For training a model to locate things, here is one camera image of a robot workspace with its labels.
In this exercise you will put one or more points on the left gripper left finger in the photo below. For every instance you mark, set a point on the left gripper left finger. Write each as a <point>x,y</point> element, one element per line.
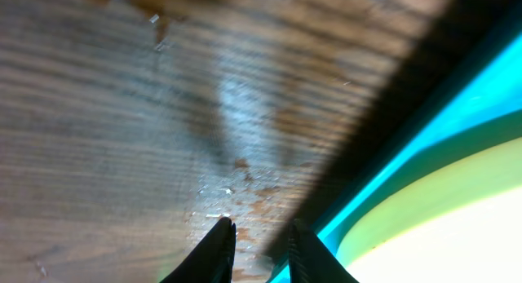
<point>211,261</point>

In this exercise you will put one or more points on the yellow-green plate with ketchup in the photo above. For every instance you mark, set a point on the yellow-green plate with ketchup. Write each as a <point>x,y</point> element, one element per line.
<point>461,223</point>

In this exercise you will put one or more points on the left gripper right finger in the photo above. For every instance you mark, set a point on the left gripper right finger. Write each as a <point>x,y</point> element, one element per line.
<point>309,259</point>

